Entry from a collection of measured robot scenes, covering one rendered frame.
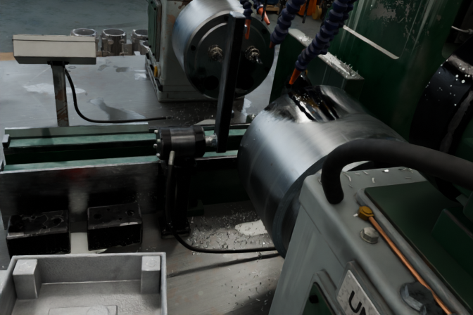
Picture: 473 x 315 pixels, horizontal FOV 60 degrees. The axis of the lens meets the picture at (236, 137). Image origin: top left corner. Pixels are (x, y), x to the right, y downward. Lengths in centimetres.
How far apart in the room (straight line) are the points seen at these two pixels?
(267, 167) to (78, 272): 31
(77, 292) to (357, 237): 25
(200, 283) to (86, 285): 43
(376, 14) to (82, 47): 65
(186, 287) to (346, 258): 43
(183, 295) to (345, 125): 41
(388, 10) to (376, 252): 62
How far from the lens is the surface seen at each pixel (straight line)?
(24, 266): 37
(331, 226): 42
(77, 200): 87
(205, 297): 77
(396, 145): 32
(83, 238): 87
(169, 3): 124
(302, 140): 57
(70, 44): 101
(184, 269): 81
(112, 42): 334
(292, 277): 53
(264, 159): 60
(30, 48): 102
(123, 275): 38
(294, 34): 100
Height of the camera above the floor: 141
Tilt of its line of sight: 31 degrees down
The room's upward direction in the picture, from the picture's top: 9 degrees clockwise
